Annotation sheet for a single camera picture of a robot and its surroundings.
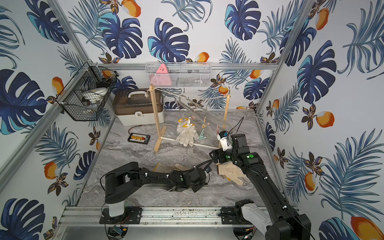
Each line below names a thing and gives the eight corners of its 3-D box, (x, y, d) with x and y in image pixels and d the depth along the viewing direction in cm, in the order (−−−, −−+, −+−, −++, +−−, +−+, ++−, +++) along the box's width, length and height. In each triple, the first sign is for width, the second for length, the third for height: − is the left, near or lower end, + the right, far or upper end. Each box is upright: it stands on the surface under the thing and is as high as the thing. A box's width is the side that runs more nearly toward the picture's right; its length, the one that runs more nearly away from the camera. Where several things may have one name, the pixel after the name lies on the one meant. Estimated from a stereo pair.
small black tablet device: (128, 141, 105) (127, 139, 104) (132, 133, 109) (131, 132, 108) (147, 144, 104) (147, 142, 102) (151, 137, 108) (150, 135, 106)
